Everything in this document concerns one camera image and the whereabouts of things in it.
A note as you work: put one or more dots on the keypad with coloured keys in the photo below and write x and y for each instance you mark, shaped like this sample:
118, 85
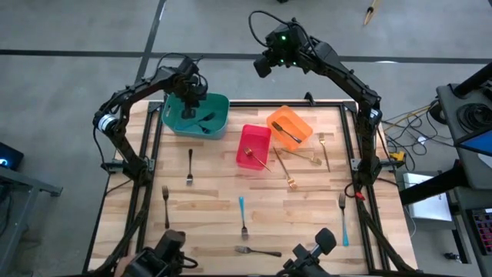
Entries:
484, 231

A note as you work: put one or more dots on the black metal beam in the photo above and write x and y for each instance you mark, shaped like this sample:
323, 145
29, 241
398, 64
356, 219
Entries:
430, 186

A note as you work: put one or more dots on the white box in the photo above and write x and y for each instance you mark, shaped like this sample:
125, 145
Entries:
430, 209

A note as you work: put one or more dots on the blue screen panel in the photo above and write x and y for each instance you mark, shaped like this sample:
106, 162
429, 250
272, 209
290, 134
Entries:
480, 142

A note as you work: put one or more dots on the small black floor item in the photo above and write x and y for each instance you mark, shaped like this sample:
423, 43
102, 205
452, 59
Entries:
450, 256

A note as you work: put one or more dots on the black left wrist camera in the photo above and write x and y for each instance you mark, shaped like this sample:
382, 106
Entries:
201, 88

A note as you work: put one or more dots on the dark grey side cabinet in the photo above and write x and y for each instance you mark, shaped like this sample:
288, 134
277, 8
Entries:
465, 200

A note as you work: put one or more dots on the orange plastic bin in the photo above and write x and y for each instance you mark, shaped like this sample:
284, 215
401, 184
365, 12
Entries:
286, 113

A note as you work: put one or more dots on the grey metal cart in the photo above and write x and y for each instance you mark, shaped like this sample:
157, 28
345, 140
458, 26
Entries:
23, 184

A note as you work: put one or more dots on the black metal post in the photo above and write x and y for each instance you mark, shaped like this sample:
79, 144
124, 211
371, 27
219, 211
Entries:
473, 81

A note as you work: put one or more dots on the yellow black plug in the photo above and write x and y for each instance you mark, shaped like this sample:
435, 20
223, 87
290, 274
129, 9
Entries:
398, 157

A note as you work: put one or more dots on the black device with blue light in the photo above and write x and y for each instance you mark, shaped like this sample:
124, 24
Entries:
11, 154

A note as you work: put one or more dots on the black metal table frame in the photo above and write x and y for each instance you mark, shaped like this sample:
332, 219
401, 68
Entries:
246, 104

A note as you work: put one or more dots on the dark silver metal fork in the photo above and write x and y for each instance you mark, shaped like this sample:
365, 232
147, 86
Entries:
241, 249

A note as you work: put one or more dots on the black metal fork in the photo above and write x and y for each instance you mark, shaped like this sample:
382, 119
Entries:
286, 133
190, 165
166, 215

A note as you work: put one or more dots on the black table edge clamp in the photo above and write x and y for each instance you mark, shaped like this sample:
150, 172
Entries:
308, 97

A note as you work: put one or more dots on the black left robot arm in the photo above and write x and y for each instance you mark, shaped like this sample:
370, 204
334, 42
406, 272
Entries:
134, 90

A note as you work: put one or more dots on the teal plastic bin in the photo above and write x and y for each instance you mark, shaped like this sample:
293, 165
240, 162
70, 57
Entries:
215, 104

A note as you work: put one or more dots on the grey metal bracket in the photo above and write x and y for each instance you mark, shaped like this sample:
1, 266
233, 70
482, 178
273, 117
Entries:
355, 164

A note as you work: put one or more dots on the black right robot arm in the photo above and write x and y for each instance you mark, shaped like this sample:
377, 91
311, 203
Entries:
346, 81

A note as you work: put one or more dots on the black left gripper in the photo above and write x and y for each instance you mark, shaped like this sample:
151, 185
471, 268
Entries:
188, 82

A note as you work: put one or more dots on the red plastic bin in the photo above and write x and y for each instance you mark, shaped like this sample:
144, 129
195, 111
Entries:
257, 134

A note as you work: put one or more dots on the grey workstation desk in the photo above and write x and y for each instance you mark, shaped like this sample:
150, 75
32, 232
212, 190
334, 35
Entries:
447, 115

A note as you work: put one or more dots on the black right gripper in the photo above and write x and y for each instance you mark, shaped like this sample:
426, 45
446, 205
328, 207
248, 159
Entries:
290, 48

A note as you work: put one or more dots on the person's hand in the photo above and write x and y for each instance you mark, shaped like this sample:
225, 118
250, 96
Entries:
123, 267

